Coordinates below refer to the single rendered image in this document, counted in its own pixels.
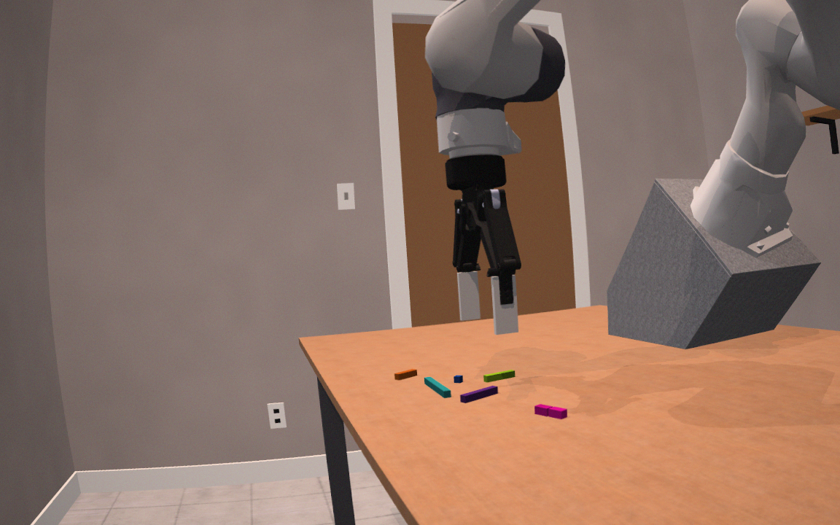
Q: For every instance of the small magenta block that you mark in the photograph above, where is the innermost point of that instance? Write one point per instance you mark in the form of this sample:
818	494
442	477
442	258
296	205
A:
542	409
557	413

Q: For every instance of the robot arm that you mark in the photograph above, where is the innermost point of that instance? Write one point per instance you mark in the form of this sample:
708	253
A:
479	46

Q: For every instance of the orange rod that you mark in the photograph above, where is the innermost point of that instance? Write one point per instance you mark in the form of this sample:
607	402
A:
405	374

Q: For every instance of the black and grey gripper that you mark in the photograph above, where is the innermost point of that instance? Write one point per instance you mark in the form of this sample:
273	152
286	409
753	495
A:
477	176

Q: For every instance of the purple rod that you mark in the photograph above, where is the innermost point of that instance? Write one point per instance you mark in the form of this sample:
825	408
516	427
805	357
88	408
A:
478	394

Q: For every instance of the lime green rod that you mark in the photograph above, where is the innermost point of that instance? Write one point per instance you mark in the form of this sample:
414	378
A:
498	376

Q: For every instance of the turquoise rod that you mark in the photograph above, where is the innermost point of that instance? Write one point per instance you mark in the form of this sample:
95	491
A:
437	387

